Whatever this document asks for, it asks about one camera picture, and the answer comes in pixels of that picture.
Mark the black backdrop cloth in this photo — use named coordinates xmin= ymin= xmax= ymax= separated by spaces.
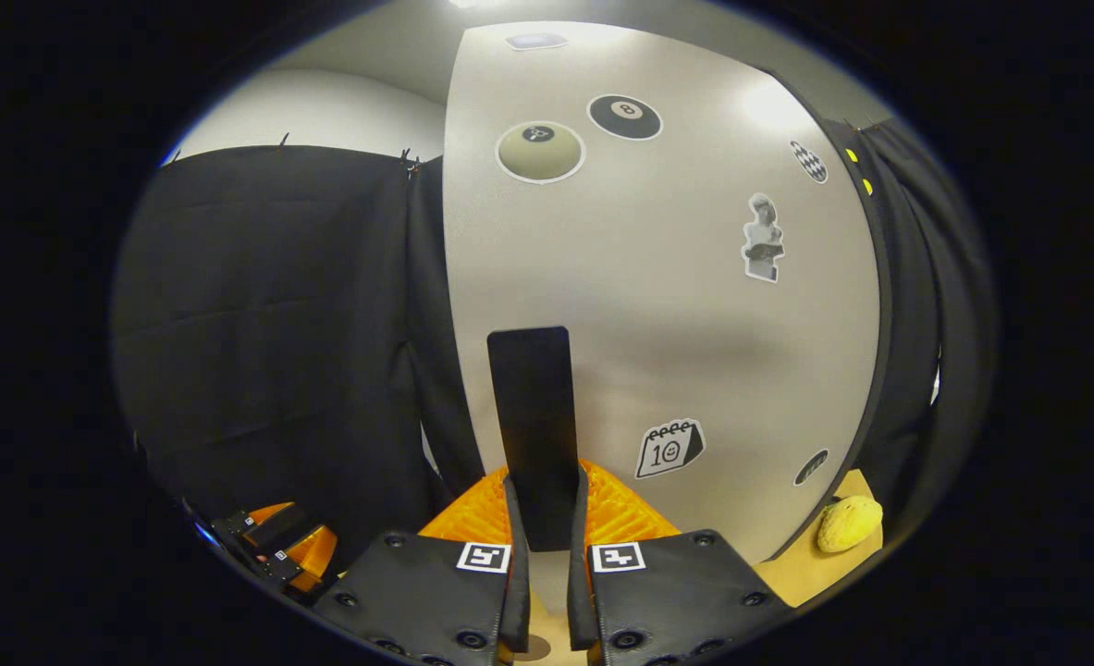
xmin=112 ymin=116 xmax=1001 ymax=574

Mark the yellow lemon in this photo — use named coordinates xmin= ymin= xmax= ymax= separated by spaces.
xmin=817 ymin=495 xmax=883 ymax=554

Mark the grey cabinet door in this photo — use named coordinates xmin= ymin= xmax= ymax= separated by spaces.
xmin=442 ymin=20 xmax=883 ymax=619

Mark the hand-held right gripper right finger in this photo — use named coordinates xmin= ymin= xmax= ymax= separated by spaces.
xmin=567 ymin=460 xmax=793 ymax=666

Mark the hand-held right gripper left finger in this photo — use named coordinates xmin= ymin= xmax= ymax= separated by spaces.
xmin=311 ymin=465 xmax=531 ymax=666

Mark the black door handle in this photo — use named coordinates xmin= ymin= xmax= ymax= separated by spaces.
xmin=486 ymin=326 xmax=580 ymax=553

